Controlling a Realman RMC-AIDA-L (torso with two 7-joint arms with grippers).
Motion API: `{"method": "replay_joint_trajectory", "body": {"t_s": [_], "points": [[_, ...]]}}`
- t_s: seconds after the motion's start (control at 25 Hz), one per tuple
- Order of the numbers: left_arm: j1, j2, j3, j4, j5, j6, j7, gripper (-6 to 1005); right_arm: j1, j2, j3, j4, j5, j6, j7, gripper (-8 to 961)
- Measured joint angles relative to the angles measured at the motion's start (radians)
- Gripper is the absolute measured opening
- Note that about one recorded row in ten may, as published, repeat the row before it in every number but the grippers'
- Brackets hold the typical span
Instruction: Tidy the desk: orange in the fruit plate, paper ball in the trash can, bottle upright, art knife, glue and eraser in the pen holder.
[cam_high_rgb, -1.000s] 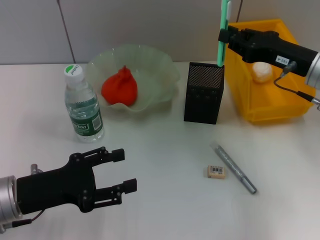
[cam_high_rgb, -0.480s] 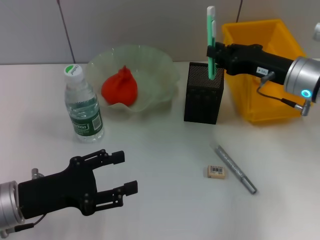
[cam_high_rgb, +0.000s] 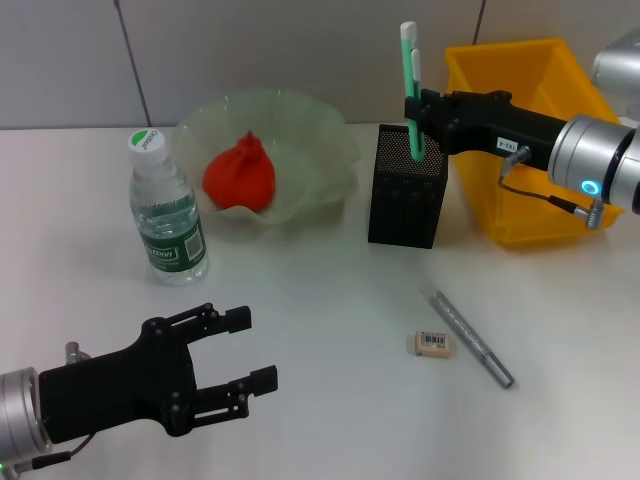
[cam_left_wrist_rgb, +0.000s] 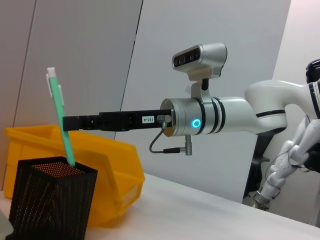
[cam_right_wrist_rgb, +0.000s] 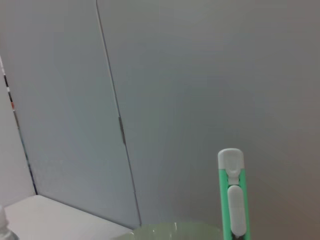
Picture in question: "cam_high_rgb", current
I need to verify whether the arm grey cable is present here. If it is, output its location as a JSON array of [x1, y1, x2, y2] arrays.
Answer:
[[499, 146, 606, 230], [0, 434, 96, 474]]

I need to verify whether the green translucent fruit plate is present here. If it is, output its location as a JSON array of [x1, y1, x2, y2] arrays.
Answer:
[[172, 88, 361, 226]]

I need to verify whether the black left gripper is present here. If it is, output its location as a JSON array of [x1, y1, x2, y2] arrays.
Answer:
[[38, 302, 279, 446]]

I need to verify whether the green utility knife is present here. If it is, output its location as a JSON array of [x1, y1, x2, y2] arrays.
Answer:
[[398, 20, 427, 164]]

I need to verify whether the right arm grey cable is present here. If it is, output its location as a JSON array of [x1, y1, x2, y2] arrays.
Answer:
[[499, 146, 606, 230]]

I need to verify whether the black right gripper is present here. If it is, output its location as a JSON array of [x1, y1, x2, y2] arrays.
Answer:
[[405, 89, 571, 171]]

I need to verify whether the left arm grey cable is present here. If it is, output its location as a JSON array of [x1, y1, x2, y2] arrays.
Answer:
[[0, 434, 96, 474]]

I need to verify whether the clear water bottle green label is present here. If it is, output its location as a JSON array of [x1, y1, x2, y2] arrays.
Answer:
[[128, 127, 210, 286]]

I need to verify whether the yellow plastic bin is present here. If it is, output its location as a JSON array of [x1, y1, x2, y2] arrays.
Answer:
[[443, 37, 626, 250]]

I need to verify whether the silver pen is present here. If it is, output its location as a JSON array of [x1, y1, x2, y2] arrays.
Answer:
[[430, 289, 516, 389]]

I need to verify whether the beige eraser with barcode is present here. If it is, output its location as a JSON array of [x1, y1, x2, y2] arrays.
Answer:
[[413, 330, 456, 358]]

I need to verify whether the black mesh pen holder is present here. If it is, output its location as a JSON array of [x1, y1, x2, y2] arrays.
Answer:
[[367, 123, 450, 250]]

